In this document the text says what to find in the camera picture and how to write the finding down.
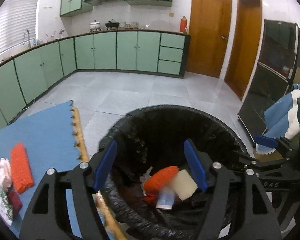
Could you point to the brown wooden door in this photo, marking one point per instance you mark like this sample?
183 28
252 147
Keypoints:
209 30
245 45

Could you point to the black-lined trash bin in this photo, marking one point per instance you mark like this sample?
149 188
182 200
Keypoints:
150 139

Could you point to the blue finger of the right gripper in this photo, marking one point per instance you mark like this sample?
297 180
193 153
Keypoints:
266 141

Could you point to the white window blinds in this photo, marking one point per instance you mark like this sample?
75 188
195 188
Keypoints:
15 17

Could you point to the folded blue white mat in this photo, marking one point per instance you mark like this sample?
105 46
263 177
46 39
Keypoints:
282 119

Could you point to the dark red small packet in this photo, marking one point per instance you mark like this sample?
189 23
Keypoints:
15 202

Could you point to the black wok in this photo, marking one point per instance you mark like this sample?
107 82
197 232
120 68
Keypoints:
112 25

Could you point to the white green snack packet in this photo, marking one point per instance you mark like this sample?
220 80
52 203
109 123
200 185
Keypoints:
6 209

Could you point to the yellow sponge block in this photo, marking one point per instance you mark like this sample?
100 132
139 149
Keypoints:
183 185

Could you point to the orange foam net roll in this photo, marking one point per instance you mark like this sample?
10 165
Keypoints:
157 182

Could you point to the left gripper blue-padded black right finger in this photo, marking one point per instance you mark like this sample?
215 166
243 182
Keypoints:
253 217

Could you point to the white cooking pot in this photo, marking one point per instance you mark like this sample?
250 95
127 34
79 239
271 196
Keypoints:
95 26

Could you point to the red thermos flask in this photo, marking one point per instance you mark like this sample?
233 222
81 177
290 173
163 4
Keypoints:
183 25

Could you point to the green lower kitchen cabinets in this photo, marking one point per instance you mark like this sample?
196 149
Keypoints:
28 75

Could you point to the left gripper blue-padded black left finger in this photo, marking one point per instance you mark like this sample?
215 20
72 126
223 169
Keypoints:
47 214

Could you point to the chrome sink faucet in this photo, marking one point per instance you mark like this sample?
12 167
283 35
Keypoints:
26 39

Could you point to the black glass cabinet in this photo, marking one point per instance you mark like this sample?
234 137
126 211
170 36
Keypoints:
278 68

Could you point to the white tissue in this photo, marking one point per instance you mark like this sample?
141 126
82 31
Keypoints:
5 174

